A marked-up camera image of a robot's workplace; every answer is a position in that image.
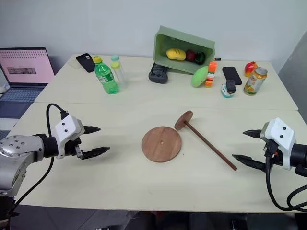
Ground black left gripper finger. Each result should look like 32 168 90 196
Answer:
80 146 111 161
83 125 102 135

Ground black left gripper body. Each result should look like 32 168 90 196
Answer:
63 135 84 159

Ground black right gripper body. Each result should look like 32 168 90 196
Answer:
263 138 283 166

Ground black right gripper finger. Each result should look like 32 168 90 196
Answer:
231 154 267 172
242 128 262 139

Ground wooden stick with small disc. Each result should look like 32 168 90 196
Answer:
174 110 238 172

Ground round wooden disc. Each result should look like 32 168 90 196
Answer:
141 126 182 164

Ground orange drink can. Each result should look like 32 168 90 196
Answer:
243 67 268 97

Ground small white teal gadget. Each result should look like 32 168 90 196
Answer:
220 80 237 99

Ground green soda bottle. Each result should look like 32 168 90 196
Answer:
93 56 120 95

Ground clear bottle yellow cap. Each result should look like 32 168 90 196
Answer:
110 62 129 91

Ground black smartphone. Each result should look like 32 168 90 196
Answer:
222 66 243 86

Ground red yellow toy apple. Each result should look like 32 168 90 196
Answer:
244 61 259 78

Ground clear phone case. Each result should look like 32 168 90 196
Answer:
68 59 83 70

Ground black phone case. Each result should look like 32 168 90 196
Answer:
75 53 96 73

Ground orange white block tower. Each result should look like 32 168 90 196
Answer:
205 61 217 89

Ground light green toy fruit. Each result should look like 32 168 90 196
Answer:
190 66 210 88

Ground grey black calculator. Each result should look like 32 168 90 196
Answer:
148 63 169 85

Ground laptop with pink screen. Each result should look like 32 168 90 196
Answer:
0 47 56 118

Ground dark green toy vegetable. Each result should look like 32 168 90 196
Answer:
194 51 206 65

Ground red toy fruit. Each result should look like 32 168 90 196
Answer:
185 49 197 62

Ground yellow toy fruit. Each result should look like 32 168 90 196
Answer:
165 48 187 61

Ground green plastic basket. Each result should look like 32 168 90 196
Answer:
153 25 216 75

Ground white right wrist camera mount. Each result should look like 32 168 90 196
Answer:
260 117 296 171

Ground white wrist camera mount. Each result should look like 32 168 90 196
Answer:
53 115 85 160
260 117 296 171

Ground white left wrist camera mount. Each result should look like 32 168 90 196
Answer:
53 115 85 160

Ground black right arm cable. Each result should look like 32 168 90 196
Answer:
264 143 307 213

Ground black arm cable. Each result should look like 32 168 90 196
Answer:
264 143 307 213
13 103 70 206

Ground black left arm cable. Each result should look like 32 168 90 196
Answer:
13 103 70 206

